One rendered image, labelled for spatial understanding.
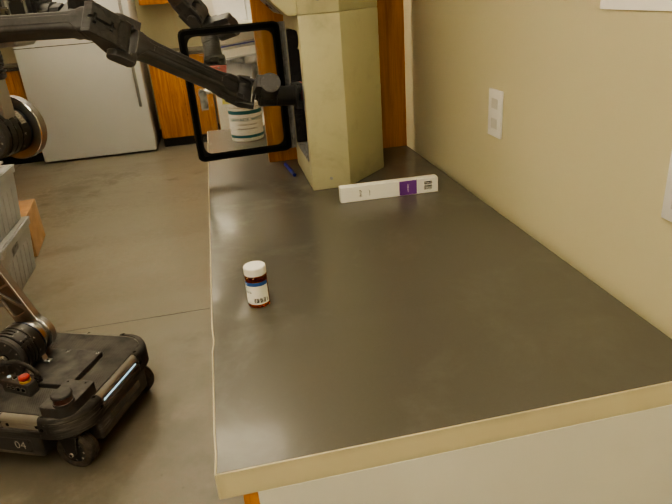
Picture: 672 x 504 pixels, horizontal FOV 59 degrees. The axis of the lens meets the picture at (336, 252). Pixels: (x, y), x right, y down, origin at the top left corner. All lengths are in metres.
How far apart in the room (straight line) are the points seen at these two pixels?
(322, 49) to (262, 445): 1.11
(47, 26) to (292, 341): 0.98
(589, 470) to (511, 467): 0.13
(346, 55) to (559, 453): 1.15
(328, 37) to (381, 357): 0.96
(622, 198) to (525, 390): 0.42
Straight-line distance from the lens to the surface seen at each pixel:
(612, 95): 1.14
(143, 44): 1.62
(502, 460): 0.88
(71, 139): 6.79
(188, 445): 2.31
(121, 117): 6.66
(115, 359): 2.43
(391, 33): 2.07
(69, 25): 1.58
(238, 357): 0.97
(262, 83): 1.71
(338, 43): 1.65
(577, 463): 0.95
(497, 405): 0.85
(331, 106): 1.66
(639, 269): 1.13
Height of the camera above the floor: 1.47
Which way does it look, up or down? 24 degrees down
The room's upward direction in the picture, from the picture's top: 5 degrees counter-clockwise
